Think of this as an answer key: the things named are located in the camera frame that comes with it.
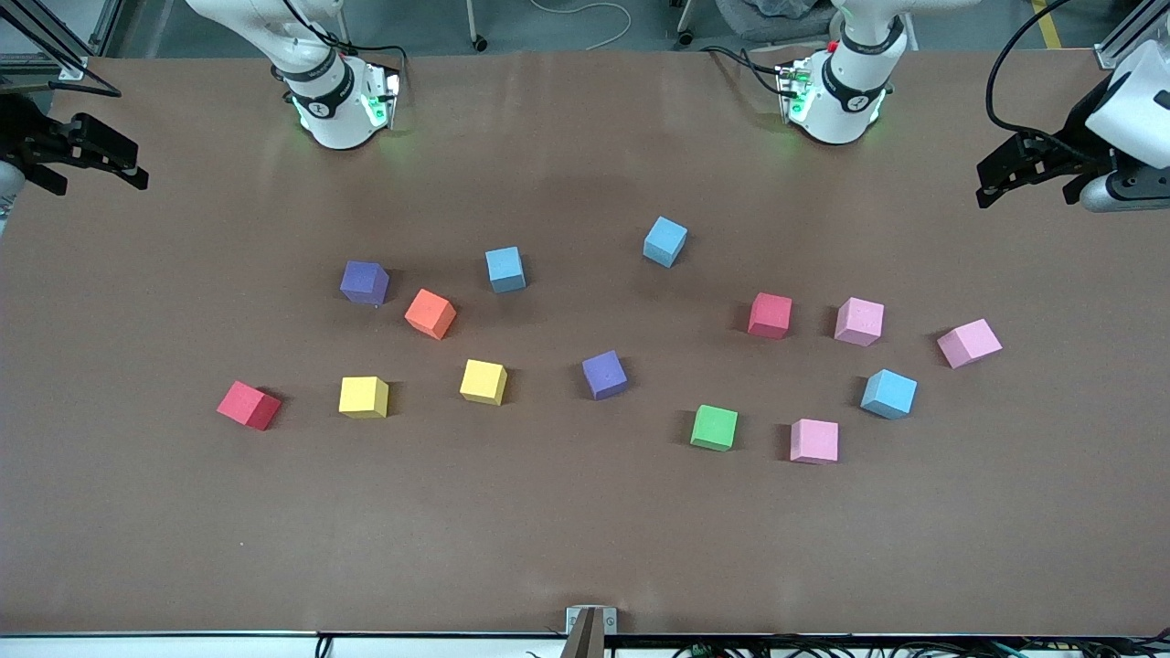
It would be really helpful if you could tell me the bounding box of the white floor cable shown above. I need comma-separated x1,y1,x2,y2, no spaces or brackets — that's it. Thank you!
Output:
528,0,633,53

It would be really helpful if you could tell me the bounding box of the light blue foam cube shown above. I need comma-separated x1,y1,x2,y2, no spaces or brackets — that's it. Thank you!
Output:
859,368,919,421
643,216,689,270
484,246,527,294

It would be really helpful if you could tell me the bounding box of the purple foam cube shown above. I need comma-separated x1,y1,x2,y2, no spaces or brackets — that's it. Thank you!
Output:
339,260,391,306
581,350,630,401

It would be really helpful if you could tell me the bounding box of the red foam cube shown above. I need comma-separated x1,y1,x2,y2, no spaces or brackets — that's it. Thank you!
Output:
747,292,794,341
216,380,283,432

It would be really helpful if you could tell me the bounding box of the yellow foam cube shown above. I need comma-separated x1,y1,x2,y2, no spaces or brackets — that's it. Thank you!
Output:
338,376,390,420
459,358,509,407

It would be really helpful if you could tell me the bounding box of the green foam cube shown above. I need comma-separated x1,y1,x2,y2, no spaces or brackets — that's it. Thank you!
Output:
689,404,739,453

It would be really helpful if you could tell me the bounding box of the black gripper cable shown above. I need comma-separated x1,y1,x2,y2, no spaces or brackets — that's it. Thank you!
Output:
984,0,1076,140

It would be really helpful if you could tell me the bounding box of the pink foam cube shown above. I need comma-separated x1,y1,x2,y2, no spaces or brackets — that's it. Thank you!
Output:
936,318,1004,370
834,296,886,347
789,418,840,466

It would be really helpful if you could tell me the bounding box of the orange foam cube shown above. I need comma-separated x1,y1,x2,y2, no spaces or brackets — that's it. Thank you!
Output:
404,288,458,342

